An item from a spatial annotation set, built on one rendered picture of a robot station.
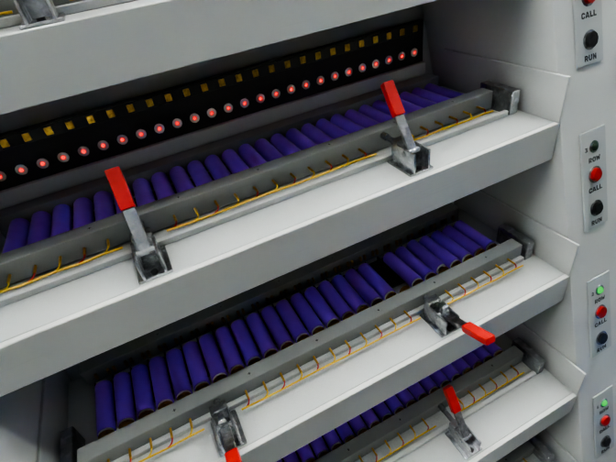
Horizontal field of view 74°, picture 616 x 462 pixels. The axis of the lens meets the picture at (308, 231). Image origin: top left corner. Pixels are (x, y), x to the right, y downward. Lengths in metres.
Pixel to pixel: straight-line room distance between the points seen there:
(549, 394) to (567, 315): 0.13
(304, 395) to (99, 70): 0.35
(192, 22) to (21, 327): 0.26
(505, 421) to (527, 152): 0.37
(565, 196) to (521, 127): 0.10
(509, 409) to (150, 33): 0.63
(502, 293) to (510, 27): 0.31
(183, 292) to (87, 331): 0.08
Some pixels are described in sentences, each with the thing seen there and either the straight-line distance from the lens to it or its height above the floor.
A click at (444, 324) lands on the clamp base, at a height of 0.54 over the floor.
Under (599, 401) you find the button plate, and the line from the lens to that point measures 0.78.
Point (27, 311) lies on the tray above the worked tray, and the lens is 0.40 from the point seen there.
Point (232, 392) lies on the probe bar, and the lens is 0.47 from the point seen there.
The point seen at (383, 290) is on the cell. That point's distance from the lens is 0.53.
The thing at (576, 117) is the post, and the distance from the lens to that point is 0.56.
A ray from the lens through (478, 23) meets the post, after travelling 0.60.
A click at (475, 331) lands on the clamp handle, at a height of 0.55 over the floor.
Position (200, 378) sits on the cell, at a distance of 0.49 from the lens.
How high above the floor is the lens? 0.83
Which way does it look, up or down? 19 degrees down
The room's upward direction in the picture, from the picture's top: 16 degrees counter-clockwise
